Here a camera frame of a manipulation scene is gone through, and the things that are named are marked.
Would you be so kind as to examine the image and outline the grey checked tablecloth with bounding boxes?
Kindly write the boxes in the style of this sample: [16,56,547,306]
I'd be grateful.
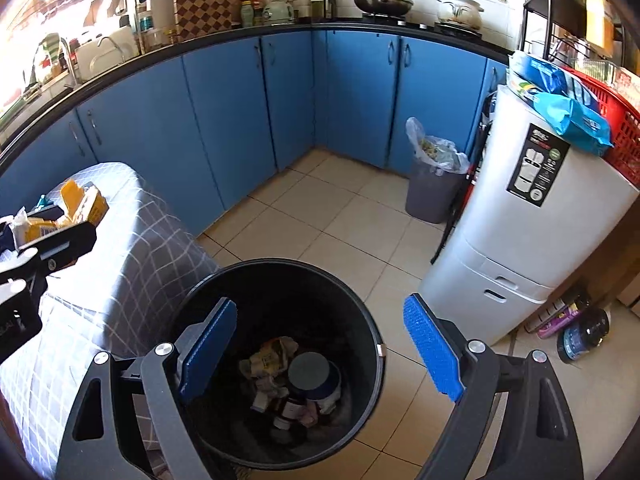
[0,161,221,480]

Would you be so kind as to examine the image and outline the blue kitchen cabinets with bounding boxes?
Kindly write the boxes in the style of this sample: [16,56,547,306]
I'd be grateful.
[0,29,511,221]

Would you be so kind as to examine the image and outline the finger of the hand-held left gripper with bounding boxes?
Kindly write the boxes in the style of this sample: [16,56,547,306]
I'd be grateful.
[17,221,98,276]

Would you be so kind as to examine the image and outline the checkered wooden cutting board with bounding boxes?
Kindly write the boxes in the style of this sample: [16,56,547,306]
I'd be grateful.
[175,0,232,42]

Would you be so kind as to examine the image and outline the white ceramic pot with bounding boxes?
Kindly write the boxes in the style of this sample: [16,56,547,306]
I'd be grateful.
[435,0,485,31]

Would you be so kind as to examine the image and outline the purple packet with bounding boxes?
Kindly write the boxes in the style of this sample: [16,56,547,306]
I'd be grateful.
[537,300,583,338]

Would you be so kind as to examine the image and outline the beige crumpled paper wrapper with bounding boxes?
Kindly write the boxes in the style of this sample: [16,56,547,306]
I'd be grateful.
[239,337,300,378]

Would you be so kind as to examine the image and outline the tall white storage cabinet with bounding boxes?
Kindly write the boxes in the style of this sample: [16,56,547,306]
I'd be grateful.
[417,85,633,346]

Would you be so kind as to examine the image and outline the brown bottle with white cap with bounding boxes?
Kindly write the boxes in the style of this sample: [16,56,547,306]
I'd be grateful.
[272,394,308,431]

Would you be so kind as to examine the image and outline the black gas stove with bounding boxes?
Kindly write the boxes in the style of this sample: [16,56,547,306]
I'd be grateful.
[360,14,483,38]

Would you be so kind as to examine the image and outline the black round trash bin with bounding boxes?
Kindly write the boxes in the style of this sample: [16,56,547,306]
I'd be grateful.
[170,259,386,466]

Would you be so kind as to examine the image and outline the yellow spray bottle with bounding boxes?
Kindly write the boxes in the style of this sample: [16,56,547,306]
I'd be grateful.
[585,0,613,48]

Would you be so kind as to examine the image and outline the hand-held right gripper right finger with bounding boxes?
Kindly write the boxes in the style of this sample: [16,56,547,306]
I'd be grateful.
[402,292,583,480]

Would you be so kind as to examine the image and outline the dark blue water bottle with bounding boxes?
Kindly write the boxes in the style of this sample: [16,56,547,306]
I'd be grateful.
[557,307,612,365]

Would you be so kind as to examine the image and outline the pale green kettle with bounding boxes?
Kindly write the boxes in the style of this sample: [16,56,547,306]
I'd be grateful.
[262,0,297,25]

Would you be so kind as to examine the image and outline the blue wipes packet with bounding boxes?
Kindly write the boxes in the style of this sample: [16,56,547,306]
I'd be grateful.
[532,92,615,157]

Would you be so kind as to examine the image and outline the yellow cardboard box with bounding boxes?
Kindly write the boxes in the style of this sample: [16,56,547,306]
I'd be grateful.
[30,180,110,241]

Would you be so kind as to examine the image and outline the black and red mop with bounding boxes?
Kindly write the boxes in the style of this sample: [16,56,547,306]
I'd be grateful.
[431,87,501,265]

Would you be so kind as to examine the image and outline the grey waste bin with bag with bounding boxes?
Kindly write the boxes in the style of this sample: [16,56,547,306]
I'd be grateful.
[405,117,471,224]

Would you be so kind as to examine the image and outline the black metal rack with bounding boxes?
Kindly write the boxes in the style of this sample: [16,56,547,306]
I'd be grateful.
[522,0,626,68]

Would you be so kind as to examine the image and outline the blue jar with grey lid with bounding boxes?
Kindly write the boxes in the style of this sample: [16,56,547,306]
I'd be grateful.
[287,352,343,403]

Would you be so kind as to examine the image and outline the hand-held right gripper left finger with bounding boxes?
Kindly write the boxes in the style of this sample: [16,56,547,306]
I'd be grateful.
[55,297,238,480]

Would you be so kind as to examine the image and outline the red plastic basket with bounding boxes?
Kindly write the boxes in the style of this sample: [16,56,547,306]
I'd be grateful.
[562,66,640,186]

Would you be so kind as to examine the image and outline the chrome sink faucet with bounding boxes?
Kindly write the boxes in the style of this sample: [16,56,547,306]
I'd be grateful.
[60,37,81,88]

